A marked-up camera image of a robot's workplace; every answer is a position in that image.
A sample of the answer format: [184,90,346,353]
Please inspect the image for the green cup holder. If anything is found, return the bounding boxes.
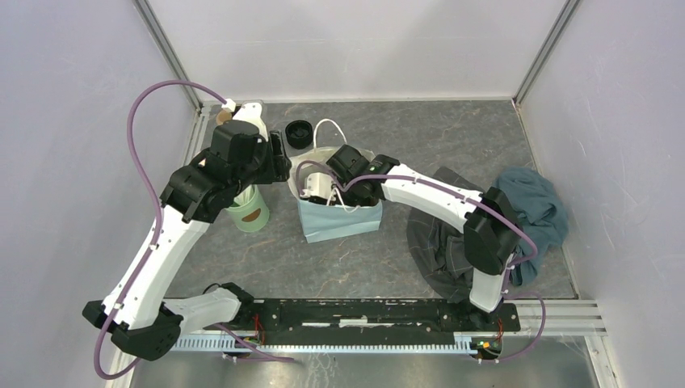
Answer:
[226,185,270,233]

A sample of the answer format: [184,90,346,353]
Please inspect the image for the stack of black lids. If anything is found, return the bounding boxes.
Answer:
[284,120,314,150]

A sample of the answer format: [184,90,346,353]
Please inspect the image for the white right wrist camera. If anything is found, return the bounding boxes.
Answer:
[301,172,337,206]

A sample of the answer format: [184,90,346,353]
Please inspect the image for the brown pulp cup carriers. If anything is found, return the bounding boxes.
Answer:
[216,109,233,125]

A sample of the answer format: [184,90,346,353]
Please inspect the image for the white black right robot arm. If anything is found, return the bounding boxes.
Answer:
[326,145,524,330]

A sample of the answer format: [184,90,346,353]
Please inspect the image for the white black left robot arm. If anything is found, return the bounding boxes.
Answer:
[82,120,292,361]

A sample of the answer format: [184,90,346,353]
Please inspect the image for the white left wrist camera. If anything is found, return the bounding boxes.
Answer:
[221,99,268,141]

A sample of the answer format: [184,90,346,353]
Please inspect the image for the white slotted cable duct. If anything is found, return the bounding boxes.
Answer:
[171,331,477,356]

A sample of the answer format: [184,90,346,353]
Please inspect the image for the dark grey checked cloth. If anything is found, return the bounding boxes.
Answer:
[406,167,483,304]

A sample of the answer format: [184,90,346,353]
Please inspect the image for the teal blue cloth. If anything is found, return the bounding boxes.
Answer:
[493,167,569,286]

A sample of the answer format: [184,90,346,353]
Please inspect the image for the light blue paper bag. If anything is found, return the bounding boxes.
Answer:
[288,119,383,243]

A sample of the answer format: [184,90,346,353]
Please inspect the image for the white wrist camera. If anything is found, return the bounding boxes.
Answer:
[221,99,268,141]
[301,172,337,206]

